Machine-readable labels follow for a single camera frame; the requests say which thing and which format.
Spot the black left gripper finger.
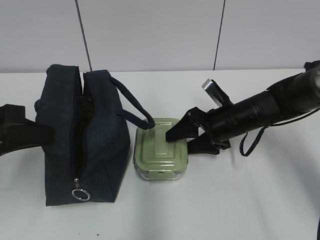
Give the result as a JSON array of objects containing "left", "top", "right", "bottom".
[{"left": 0, "top": 104, "right": 55, "bottom": 156}]

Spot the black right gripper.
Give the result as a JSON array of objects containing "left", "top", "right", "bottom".
[{"left": 165, "top": 104, "right": 245, "bottom": 155}]

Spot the green lid glass food container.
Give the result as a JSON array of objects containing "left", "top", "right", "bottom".
[{"left": 133, "top": 118, "right": 188, "bottom": 181}]

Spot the dark blue lunch bag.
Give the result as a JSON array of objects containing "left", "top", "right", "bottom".
[{"left": 34, "top": 64, "right": 155, "bottom": 207}]

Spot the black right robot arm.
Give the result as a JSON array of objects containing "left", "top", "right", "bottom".
[{"left": 165, "top": 62, "right": 320, "bottom": 157}]

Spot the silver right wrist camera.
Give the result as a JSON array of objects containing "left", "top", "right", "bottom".
[{"left": 201, "top": 79, "right": 233, "bottom": 108}]

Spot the dark cable on right arm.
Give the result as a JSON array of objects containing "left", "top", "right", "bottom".
[{"left": 239, "top": 107, "right": 320, "bottom": 157}]

